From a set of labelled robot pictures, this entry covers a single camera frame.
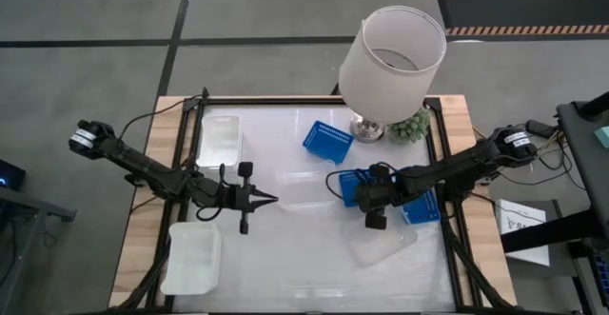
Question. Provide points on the grey side table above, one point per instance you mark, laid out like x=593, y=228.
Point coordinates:
x=28, y=203

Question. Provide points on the blue plastic basket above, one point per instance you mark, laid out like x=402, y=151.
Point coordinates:
x=421, y=210
x=328, y=143

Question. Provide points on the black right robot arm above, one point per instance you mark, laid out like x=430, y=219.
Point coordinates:
x=457, y=167

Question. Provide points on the frosted white plastic basket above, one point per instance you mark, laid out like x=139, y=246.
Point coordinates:
x=220, y=141
x=192, y=260

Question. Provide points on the teal block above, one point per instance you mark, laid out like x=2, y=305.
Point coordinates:
x=603, y=136

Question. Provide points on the blue crate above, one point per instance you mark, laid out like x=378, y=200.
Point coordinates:
x=602, y=272

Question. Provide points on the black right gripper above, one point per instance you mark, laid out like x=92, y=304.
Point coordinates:
x=378, y=195

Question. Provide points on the black electronic device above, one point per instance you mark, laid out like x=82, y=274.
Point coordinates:
x=9, y=174

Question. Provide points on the white lamp shade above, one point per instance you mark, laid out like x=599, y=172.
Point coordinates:
x=376, y=86

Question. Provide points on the black metal table frame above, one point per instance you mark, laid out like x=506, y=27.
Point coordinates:
x=304, y=100

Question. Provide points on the black hazard striped mat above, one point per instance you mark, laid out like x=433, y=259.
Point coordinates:
x=523, y=10

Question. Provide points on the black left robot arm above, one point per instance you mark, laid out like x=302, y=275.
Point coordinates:
x=143, y=165

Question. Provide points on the black desk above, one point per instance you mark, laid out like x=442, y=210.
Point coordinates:
x=585, y=163

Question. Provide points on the white cardboard box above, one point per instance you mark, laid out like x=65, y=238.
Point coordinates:
x=518, y=239

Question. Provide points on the green succulent plant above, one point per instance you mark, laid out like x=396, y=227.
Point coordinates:
x=409, y=127

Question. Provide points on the silver lamp base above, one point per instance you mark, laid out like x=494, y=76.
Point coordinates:
x=366, y=131

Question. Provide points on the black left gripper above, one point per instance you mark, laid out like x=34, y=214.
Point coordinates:
x=235, y=197

